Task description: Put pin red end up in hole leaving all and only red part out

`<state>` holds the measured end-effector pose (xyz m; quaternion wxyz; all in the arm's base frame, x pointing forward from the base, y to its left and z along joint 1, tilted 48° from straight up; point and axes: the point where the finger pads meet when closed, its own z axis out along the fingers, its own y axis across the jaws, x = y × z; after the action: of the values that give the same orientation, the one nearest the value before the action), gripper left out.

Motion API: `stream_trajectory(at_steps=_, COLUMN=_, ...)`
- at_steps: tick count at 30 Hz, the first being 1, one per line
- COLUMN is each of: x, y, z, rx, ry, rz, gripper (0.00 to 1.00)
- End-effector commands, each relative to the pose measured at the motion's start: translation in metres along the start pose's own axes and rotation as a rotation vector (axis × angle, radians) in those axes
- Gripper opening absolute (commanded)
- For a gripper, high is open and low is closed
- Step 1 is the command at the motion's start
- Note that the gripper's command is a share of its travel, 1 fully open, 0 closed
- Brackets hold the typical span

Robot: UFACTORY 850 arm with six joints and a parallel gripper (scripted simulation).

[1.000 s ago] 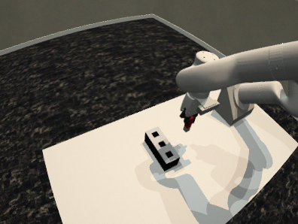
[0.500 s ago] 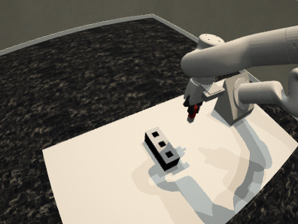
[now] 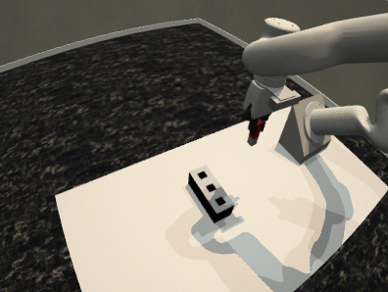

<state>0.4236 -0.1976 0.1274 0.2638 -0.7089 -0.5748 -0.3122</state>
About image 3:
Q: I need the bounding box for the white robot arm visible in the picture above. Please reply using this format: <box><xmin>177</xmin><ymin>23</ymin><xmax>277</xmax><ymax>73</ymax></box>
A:
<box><xmin>242</xmin><ymin>13</ymin><xmax>388</xmax><ymax>154</ymax></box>

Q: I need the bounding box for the beige block with square holes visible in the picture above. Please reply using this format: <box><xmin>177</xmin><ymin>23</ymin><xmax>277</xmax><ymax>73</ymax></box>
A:
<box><xmin>188</xmin><ymin>165</ymin><xmax>234</xmax><ymax>223</ymax></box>

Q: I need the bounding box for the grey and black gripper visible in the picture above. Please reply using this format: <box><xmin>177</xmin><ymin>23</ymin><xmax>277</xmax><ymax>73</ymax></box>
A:
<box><xmin>242</xmin><ymin>79</ymin><xmax>273</xmax><ymax>135</ymax></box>

